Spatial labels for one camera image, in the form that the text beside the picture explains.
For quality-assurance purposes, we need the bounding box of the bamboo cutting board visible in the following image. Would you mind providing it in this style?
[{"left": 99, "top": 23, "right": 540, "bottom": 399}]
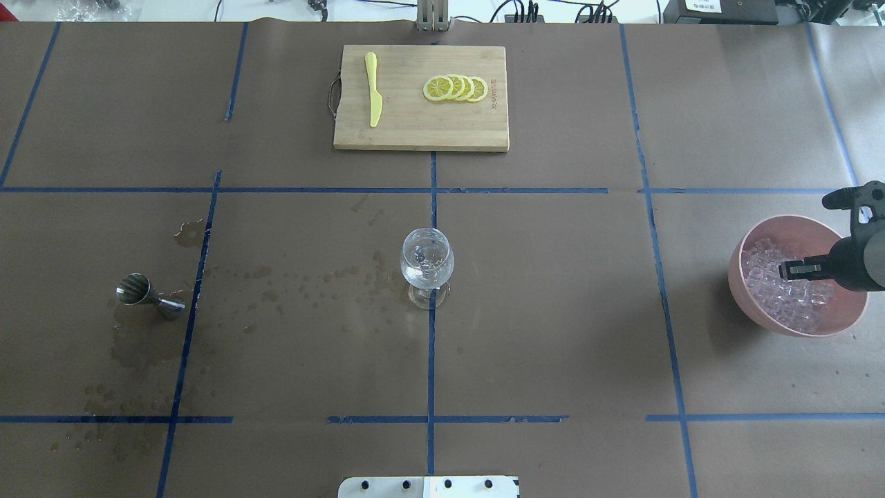
[{"left": 334, "top": 44, "right": 511, "bottom": 152}]

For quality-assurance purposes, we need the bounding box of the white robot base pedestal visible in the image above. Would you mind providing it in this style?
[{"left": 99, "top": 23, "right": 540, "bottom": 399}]
[{"left": 337, "top": 475, "right": 521, "bottom": 497}]

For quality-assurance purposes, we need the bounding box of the pink bowl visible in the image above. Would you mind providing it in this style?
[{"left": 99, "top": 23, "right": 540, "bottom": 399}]
[{"left": 727, "top": 215, "right": 868, "bottom": 338}]

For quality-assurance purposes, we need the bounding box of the lemon slice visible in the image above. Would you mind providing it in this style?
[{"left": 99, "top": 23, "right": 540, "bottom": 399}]
[
  {"left": 422, "top": 75, "right": 455, "bottom": 102},
  {"left": 455, "top": 75, "right": 475, "bottom": 102},
  {"left": 467, "top": 76, "right": 489, "bottom": 103},
  {"left": 446, "top": 75, "right": 465, "bottom": 100}
]

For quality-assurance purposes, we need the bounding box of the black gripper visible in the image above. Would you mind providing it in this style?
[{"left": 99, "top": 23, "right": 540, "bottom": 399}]
[{"left": 821, "top": 181, "right": 884, "bottom": 239}]

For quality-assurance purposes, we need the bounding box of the steel jigger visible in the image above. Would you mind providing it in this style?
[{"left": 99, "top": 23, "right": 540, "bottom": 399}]
[{"left": 115, "top": 273, "right": 187, "bottom": 320}]

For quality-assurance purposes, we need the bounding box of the black box device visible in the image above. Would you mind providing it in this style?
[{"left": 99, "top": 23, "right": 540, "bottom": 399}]
[{"left": 662, "top": 1, "right": 779, "bottom": 26}]

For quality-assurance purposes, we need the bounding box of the clear wine glass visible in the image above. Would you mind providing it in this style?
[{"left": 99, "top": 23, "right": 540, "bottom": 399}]
[{"left": 400, "top": 228, "right": 455, "bottom": 310}]

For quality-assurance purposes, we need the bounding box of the yellow plastic knife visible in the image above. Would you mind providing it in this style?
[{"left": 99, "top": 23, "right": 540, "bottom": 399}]
[{"left": 364, "top": 51, "right": 384, "bottom": 127}]

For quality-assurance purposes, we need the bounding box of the aluminium frame post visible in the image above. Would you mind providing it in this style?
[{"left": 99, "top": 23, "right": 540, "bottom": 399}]
[{"left": 415, "top": 0, "right": 451, "bottom": 32}]

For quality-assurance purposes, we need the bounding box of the clear ice cubes pile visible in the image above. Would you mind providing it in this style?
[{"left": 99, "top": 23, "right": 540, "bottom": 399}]
[{"left": 740, "top": 239, "right": 835, "bottom": 334}]

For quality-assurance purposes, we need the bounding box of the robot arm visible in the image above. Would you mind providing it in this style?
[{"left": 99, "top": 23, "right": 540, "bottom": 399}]
[{"left": 821, "top": 181, "right": 884, "bottom": 293}]

